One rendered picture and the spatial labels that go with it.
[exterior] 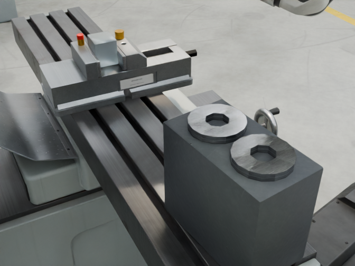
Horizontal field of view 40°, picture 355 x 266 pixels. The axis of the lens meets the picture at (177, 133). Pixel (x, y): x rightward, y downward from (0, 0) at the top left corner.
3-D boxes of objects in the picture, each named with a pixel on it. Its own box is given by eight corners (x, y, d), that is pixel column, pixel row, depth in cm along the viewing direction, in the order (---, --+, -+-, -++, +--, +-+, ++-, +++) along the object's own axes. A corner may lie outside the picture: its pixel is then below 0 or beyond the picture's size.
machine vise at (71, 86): (169, 59, 133) (169, 21, 126) (194, 84, 122) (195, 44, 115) (41, 87, 121) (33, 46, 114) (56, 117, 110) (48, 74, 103)
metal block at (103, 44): (110, 53, 119) (108, 30, 115) (118, 64, 114) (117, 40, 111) (89, 57, 117) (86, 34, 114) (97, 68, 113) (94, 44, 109)
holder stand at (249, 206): (217, 182, 92) (223, 91, 80) (304, 257, 77) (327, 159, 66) (164, 208, 86) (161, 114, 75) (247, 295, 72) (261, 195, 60)
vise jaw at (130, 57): (128, 45, 124) (128, 31, 121) (147, 66, 114) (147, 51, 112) (106, 50, 122) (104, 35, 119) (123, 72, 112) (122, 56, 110)
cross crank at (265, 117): (263, 127, 169) (267, 98, 162) (285, 145, 160) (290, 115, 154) (224, 140, 163) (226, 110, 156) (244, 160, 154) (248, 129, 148)
